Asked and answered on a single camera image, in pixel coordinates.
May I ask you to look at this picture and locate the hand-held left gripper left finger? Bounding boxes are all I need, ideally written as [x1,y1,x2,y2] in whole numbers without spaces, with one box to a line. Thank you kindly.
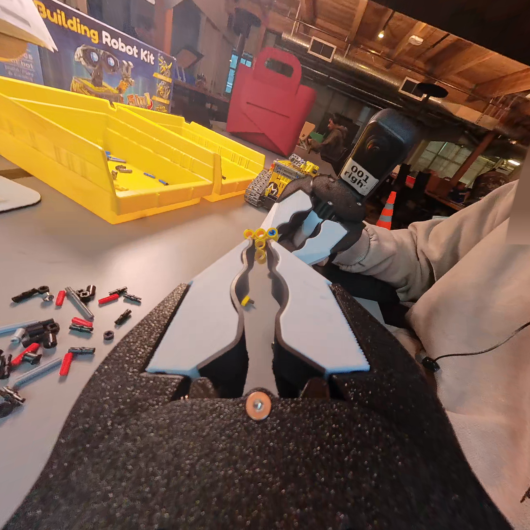
[146,240,256,391]

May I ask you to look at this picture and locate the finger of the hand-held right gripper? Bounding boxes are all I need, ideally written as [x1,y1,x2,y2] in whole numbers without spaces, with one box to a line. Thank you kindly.
[261,189,314,249]
[294,217,353,267]

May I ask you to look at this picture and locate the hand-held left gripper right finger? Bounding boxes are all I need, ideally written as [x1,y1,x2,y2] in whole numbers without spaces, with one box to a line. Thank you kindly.
[269,240,372,391]

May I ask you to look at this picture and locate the yellow building block assembly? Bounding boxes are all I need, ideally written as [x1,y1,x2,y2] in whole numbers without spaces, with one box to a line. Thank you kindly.
[243,226,280,264]

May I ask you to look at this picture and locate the blue grey pieces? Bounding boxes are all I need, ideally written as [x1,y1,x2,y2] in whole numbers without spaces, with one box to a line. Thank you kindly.
[104,149,170,187]

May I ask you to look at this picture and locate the yellow plastic bin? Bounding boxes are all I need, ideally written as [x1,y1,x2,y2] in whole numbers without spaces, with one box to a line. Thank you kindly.
[0,76,224,224]
[116,104,267,203]

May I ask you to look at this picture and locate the person's right forearm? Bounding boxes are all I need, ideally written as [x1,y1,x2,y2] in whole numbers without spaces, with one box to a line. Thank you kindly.
[332,178,530,282]

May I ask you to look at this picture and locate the grey desk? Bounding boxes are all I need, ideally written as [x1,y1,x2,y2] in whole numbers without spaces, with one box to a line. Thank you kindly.
[0,178,390,530]

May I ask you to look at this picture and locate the yellow toy robot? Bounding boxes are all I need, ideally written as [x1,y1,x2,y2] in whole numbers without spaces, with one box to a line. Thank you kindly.
[245,153,319,208]

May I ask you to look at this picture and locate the grey ceiling vent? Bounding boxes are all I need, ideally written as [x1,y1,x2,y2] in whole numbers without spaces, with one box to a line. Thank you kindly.
[399,76,427,100]

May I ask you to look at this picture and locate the orange traffic cone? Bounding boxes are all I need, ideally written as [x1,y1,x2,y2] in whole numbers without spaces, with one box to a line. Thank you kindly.
[377,191,398,231]

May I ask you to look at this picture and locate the paned window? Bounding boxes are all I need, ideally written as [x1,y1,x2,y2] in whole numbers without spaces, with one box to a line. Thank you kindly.
[226,52,253,93]

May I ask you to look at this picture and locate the person's torso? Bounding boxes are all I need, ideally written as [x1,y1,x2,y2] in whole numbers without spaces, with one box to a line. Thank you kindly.
[398,158,530,530]

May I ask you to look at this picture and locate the pile of black red pieces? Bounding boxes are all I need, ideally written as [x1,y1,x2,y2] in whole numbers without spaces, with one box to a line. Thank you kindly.
[0,284,143,419]

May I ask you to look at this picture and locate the robot kit box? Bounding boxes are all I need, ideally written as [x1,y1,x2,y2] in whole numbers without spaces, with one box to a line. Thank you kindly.
[33,0,176,112]

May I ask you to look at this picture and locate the blue cardboard box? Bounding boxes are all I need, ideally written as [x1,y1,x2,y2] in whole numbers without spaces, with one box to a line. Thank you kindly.
[0,42,42,85]

